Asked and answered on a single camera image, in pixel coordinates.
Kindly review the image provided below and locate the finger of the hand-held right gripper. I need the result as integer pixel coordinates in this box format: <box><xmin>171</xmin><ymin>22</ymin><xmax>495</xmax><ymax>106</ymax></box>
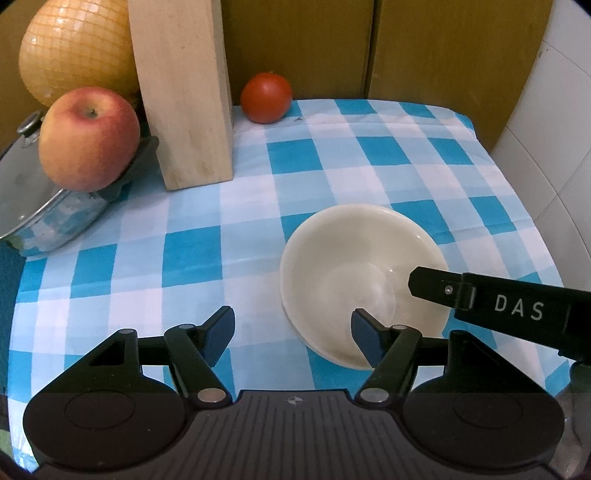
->
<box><xmin>409</xmin><ymin>266</ymin><xmax>476</xmax><ymax>310</ymax></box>

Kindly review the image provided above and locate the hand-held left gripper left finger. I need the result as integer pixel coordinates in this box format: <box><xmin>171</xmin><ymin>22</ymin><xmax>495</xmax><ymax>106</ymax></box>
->
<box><xmin>69</xmin><ymin>305</ymin><xmax>236</xmax><ymax>409</ymax></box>

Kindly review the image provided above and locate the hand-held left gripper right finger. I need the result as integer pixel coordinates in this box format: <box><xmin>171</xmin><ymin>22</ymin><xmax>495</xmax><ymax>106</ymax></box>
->
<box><xmin>352</xmin><ymin>309</ymin><xmax>513</xmax><ymax>408</ymax></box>

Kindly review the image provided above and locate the cream bowl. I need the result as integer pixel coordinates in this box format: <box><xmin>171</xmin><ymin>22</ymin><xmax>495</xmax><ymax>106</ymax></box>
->
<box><xmin>280</xmin><ymin>203</ymin><xmax>451</xmax><ymax>370</ymax></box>
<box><xmin>283</xmin><ymin>295</ymin><xmax>375</xmax><ymax>371</ymax></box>

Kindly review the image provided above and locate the blue checkered tablecloth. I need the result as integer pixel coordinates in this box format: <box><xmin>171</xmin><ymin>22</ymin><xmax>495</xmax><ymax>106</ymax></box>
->
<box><xmin>9</xmin><ymin>98</ymin><xmax>573</xmax><ymax>472</ymax></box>

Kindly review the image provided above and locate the steel pot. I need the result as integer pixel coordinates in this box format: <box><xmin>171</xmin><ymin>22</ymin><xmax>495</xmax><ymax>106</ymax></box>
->
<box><xmin>0</xmin><ymin>135</ymin><xmax>160</xmax><ymax>258</ymax></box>

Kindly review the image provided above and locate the blue foam mat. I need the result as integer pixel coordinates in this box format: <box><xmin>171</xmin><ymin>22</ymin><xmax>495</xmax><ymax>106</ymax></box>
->
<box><xmin>0</xmin><ymin>242</ymin><xmax>27</xmax><ymax>398</ymax></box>

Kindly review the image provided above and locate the wooden block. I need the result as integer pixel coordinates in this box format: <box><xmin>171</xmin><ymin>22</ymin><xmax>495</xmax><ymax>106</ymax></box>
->
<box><xmin>127</xmin><ymin>0</ymin><xmax>235</xmax><ymax>191</ymax></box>

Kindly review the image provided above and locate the red apple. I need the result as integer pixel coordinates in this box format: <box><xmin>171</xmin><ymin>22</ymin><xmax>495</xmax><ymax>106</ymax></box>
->
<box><xmin>39</xmin><ymin>87</ymin><xmax>141</xmax><ymax>192</ymax></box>

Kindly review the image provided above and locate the wooden cabinet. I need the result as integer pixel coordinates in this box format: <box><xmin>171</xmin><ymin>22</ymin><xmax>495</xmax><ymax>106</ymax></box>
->
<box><xmin>0</xmin><ymin>0</ymin><xmax>555</xmax><ymax>153</ymax></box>

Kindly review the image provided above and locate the red tomato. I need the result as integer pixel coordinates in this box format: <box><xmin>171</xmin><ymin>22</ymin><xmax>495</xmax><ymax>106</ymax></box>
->
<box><xmin>240</xmin><ymin>71</ymin><xmax>293</xmax><ymax>124</ymax></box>

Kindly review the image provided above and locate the glass pot lid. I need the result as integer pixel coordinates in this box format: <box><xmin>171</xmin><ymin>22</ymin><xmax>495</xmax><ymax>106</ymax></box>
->
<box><xmin>0</xmin><ymin>111</ymin><xmax>70</xmax><ymax>243</ymax></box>

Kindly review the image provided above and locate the pomelo in yellow net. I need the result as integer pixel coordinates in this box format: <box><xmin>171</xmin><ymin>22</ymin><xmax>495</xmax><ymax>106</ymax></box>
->
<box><xmin>18</xmin><ymin>0</ymin><xmax>141</xmax><ymax>108</ymax></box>

